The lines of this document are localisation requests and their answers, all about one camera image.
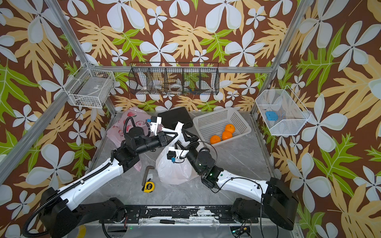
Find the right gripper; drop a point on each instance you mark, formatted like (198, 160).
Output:
(194, 148)

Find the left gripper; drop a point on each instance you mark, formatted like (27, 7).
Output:
(162, 139)

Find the white plastic bag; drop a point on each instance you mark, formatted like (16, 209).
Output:
(172, 165)

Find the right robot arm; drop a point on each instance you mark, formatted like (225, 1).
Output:
(270, 198)

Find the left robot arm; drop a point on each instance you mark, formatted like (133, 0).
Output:
(62, 210)

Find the black plastic tool case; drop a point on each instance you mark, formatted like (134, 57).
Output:
(172, 117)

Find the orange fruit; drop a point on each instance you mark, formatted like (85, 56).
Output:
(215, 139)
(230, 128)
(226, 135)

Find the white plastic perforated basket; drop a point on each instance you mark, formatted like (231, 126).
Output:
(214, 124)

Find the large metal hex key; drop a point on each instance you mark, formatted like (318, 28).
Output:
(148, 168)

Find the white tape roll in basket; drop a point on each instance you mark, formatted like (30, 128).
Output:
(175, 87)

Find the pink printed plastic bag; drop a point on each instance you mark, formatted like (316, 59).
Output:
(133, 137)

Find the yellow tape measure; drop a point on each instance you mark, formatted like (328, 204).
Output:
(148, 187)

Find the blue object in basket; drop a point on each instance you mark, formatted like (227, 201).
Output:
(271, 116)

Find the black screwdriver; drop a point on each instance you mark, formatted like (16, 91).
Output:
(171, 222)

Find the white mesh basket right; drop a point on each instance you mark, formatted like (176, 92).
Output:
(292, 113)

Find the yellow tape roll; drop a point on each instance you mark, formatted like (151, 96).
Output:
(81, 232)

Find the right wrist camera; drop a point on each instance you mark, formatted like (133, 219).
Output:
(176, 156)

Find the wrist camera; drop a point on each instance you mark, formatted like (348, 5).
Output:
(176, 156)
(154, 124)

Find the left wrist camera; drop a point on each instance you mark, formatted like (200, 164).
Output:
(154, 124)

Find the black wire basket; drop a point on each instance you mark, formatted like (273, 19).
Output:
(197, 78)

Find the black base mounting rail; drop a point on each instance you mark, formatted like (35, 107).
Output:
(198, 215)

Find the white wire basket left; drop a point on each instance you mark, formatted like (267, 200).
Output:
(90, 87)

